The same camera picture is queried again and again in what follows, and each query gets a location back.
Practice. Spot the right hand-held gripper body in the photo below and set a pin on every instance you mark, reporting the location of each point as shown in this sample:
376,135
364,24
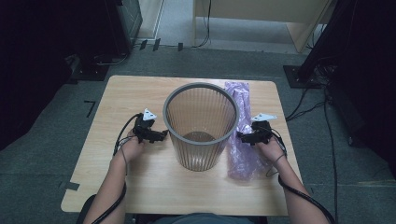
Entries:
262,129

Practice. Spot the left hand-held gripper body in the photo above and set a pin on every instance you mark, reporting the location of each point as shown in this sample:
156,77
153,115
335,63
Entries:
141,127

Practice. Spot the purple plastic bag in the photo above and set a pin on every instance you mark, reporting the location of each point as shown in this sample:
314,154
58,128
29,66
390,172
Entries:
243,155

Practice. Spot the clear ribbed trash bin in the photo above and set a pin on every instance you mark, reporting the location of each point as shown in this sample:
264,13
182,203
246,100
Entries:
199,137

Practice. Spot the person's right hand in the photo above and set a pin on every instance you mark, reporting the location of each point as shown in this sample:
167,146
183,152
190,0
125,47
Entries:
272,149

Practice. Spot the person's left hand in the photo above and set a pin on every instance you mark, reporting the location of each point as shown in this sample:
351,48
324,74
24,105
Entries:
132,149

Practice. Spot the black metal stand base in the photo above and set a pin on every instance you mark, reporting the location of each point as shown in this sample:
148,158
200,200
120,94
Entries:
90,73
295,76

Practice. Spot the dark grey computer case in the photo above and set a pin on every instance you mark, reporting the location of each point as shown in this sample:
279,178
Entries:
130,18

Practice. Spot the beige wooden desk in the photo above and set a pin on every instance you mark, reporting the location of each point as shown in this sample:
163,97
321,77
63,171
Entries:
264,12

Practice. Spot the dark curtain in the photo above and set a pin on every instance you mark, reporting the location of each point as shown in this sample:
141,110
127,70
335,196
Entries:
367,77
37,62

